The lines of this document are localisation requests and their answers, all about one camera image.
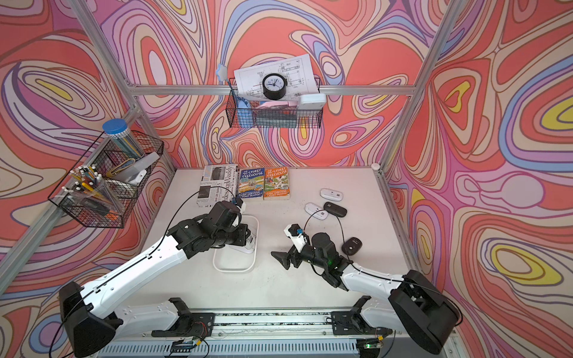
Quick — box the blue treehouse book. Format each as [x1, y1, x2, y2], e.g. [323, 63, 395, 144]
[237, 168, 266, 201]

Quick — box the white paper sheet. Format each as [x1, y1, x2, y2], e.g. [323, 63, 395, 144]
[234, 55, 319, 101]

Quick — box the blue lid pencil jar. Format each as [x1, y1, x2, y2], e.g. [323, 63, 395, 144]
[102, 119, 145, 160]

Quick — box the black mouse near wall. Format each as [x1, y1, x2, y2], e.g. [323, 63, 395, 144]
[323, 201, 348, 218]

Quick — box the black round clock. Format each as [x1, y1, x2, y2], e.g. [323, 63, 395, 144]
[262, 73, 288, 101]

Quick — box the folded newspaper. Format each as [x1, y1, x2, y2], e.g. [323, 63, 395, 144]
[196, 164, 239, 208]

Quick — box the black wire side basket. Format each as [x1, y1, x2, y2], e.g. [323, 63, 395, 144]
[48, 137, 158, 228]

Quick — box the pink notepad in basket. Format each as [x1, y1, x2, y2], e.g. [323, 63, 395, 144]
[256, 101, 298, 110]

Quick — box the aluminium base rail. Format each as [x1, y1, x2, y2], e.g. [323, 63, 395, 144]
[94, 309, 432, 357]

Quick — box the orange treehouse book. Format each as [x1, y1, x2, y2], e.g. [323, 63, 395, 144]
[264, 166, 290, 200]

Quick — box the white box in basket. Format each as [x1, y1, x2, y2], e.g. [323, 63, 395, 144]
[297, 93, 327, 110]

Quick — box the black wire wall basket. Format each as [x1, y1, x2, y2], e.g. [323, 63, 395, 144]
[225, 78, 325, 129]

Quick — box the clear cup of pens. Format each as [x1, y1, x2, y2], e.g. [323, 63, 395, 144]
[66, 165, 125, 216]

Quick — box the white storage tray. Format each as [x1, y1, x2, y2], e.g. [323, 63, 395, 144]
[212, 216, 260, 274]

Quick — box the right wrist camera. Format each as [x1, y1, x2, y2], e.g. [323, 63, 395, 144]
[284, 224, 309, 253]

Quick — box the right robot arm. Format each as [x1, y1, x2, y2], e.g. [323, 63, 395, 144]
[271, 230, 462, 355]

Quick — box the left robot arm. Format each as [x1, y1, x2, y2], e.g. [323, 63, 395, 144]
[58, 198, 251, 357]

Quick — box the black mouse front right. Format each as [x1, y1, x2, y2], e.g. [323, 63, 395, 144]
[341, 237, 363, 257]

